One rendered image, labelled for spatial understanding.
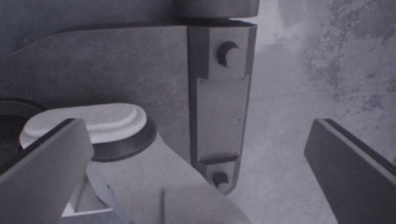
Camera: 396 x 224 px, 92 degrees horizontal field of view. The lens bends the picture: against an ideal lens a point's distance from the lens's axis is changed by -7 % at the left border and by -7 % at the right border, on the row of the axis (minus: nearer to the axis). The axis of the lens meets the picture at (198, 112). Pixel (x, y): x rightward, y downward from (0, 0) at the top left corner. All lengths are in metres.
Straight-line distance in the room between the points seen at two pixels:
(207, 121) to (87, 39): 0.32
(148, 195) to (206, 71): 0.27
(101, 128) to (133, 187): 0.11
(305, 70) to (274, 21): 0.22
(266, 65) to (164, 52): 0.39
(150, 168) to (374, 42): 0.90
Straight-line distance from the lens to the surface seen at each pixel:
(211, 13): 0.43
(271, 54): 0.73
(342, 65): 0.93
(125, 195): 0.30
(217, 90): 0.48
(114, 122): 0.35
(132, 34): 0.45
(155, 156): 0.34
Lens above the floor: 0.61
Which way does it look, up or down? 59 degrees down
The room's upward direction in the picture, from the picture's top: 159 degrees clockwise
